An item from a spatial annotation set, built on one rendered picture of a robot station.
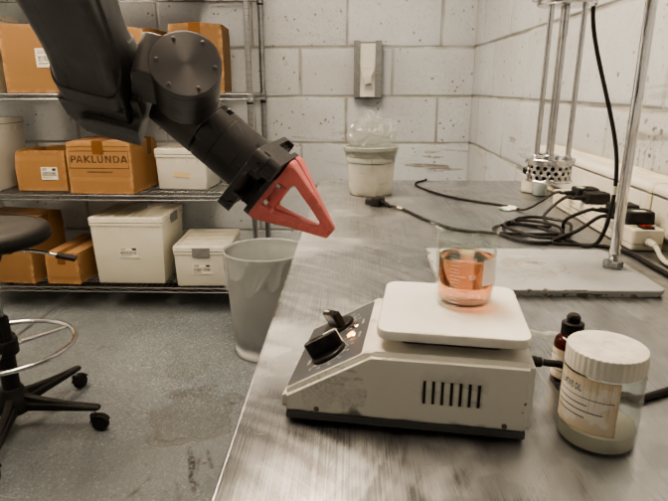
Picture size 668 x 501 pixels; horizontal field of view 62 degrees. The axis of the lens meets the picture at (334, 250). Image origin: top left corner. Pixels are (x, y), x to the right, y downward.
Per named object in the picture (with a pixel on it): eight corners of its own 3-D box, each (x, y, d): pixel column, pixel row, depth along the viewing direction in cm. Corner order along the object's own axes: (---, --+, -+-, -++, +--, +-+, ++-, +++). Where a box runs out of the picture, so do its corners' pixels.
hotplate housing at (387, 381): (281, 422, 47) (278, 335, 45) (312, 352, 59) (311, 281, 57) (558, 449, 44) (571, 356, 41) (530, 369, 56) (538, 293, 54)
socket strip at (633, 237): (630, 250, 96) (634, 226, 94) (551, 204, 134) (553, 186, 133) (663, 251, 96) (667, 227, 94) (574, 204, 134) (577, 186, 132)
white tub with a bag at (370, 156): (400, 190, 153) (403, 108, 146) (394, 200, 139) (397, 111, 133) (348, 188, 155) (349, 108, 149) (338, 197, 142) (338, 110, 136)
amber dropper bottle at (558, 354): (564, 369, 56) (572, 303, 54) (589, 382, 53) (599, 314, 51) (542, 376, 55) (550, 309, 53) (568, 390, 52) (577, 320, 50)
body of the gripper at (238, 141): (299, 147, 58) (245, 99, 58) (273, 162, 49) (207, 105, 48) (262, 193, 60) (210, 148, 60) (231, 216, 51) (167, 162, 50)
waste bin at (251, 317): (220, 367, 211) (213, 260, 199) (237, 331, 243) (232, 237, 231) (305, 369, 210) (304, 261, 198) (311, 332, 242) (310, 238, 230)
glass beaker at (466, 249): (498, 299, 51) (505, 214, 49) (490, 322, 46) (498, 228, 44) (432, 291, 53) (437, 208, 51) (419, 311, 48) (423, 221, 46)
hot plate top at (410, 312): (375, 340, 44) (375, 330, 44) (387, 288, 55) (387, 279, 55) (534, 352, 42) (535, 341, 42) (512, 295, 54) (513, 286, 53)
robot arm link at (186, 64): (106, 50, 55) (82, 131, 53) (82, -26, 44) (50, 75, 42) (228, 84, 57) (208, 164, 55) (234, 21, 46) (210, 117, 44)
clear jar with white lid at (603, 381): (579, 407, 49) (590, 323, 47) (649, 439, 45) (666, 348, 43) (540, 431, 46) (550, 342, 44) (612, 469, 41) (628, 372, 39)
